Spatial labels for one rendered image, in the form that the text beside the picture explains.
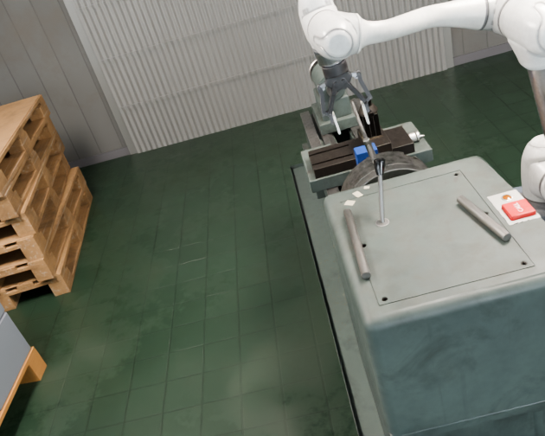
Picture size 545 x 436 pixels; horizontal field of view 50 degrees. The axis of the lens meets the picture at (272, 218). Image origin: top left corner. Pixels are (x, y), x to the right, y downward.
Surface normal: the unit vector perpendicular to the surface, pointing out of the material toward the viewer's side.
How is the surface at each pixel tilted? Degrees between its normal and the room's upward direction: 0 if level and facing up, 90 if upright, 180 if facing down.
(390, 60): 90
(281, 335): 0
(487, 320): 90
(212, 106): 90
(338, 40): 88
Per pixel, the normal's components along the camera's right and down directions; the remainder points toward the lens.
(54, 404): -0.25, -0.81
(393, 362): 0.09, 0.53
